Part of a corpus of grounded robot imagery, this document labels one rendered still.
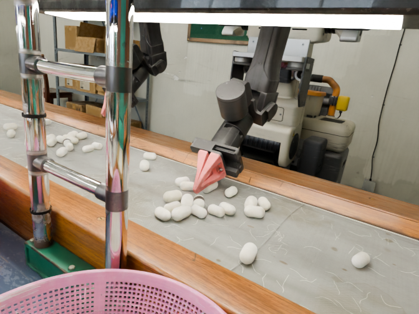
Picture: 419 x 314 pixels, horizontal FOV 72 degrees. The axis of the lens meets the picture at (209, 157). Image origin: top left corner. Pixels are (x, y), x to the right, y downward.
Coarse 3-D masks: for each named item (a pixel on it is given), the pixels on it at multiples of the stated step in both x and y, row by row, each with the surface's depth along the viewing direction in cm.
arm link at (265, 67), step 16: (272, 32) 56; (288, 32) 58; (256, 48) 59; (272, 48) 57; (256, 64) 60; (272, 64) 58; (256, 80) 60; (272, 80) 60; (256, 96) 62; (272, 96) 62
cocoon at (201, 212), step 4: (192, 208) 47; (196, 208) 47; (200, 208) 47; (204, 208) 47; (192, 212) 47; (196, 212) 47; (200, 212) 46; (204, 212) 47; (200, 216) 47; (204, 216) 47
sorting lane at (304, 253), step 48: (0, 144) 71; (144, 192) 54; (192, 192) 57; (240, 192) 59; (192, 240) 41; (240, 240) 42; (288, 240) 44; (336, 240) 45; (384, 240) 47; (288, 288) 34; (336, 288) 35; (384, 288) 36
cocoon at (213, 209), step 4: (212, 204) 49; (208, 208) 49; (212, 208) 48; (216, 208) 48; (220, 208) 48; (212, 212) 48; (216, 212) 48; (220, 212) 48; (224, 212) 48; (220, 216) 48
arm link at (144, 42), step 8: (144, 24) 85; (152, 24) 85; (144, 32) 86; (152, 32) 86; (160, 32) 88; (144, 40) 88; (152, 40) 87; (160, 40) 89; (144, 48) 90; (152, 48) 88; (160, 48) 90; (152, 56) 89; (160, 56) 91; (152, 64) 91
